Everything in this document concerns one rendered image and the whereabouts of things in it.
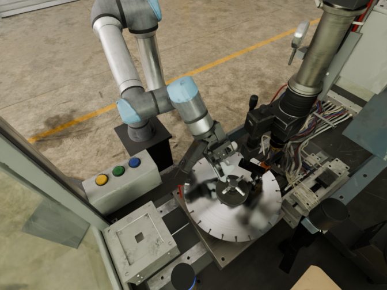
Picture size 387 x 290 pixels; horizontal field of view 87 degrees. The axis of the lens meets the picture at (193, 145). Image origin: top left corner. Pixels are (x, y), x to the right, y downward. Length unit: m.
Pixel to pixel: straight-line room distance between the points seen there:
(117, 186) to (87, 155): 1.42
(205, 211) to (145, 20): 0.70
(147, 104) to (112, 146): 1.62
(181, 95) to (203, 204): 0.37
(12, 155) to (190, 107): 0.38
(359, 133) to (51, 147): 2.42
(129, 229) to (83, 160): 1.53
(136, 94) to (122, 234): 0.46
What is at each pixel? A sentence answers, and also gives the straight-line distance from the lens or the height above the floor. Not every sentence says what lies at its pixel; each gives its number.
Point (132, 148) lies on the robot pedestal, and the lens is 1.13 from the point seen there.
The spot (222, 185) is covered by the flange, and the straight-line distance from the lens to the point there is 0.72.
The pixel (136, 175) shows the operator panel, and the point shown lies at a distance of 0.85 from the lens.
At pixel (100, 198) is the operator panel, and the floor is 0.90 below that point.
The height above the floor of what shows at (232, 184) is 1.00.
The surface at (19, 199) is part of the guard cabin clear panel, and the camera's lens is 0.52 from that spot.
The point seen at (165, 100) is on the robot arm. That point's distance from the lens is 0.61.
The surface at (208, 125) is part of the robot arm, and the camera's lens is 0.56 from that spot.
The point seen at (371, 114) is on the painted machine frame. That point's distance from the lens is 0.56.
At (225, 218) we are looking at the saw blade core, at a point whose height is 0.95.
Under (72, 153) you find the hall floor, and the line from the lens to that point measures 2.33.
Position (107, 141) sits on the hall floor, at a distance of 2.26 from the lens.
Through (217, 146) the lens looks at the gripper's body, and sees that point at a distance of 0.61.
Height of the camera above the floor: 1.61
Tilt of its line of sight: 53 degrees down
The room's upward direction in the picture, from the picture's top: 3 degrees counter-clockwise
